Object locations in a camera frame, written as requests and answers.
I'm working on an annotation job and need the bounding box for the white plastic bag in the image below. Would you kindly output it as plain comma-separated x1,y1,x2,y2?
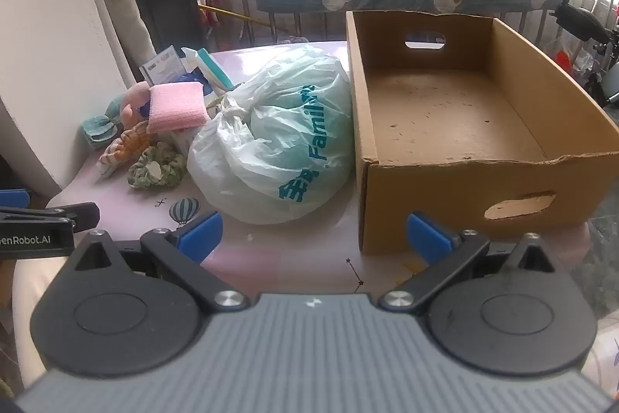
187,44,356,225

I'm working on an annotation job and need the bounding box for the black stand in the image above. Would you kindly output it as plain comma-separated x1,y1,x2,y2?
551,0,619,106

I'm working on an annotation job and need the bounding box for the brown cardboard box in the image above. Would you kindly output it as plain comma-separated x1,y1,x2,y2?
345,10,619,256

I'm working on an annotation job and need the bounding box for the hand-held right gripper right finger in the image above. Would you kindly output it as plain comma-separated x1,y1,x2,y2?
378,212,558,315

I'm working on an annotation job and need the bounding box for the green scrunchie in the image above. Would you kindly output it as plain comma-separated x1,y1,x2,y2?
127,142,188,190

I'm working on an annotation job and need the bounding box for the orange striped towel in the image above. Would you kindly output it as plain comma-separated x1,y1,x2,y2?
99,120,153,178

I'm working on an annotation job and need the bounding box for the yellow stick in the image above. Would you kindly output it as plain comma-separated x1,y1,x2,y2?
198,3,276,29

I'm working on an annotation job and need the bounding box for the teal bow towel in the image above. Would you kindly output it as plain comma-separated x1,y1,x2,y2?
80,98,125,149

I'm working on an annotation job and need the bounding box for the red object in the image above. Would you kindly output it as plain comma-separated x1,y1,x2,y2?
555,49,583,72

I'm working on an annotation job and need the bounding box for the white teal cotton swab pack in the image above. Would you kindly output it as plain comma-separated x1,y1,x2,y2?
181,47,236,92

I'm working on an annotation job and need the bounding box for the pink plush pig toy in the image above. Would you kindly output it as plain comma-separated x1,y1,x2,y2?
118,84,156,123

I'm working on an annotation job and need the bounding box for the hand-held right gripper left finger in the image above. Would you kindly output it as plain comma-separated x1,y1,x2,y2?
68,211,250,313

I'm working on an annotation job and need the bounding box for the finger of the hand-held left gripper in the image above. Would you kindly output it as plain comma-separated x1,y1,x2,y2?
0,189,31,207
0,202,101,233

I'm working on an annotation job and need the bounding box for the blue white bandage box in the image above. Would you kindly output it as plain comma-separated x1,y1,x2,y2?
139,46,187,86

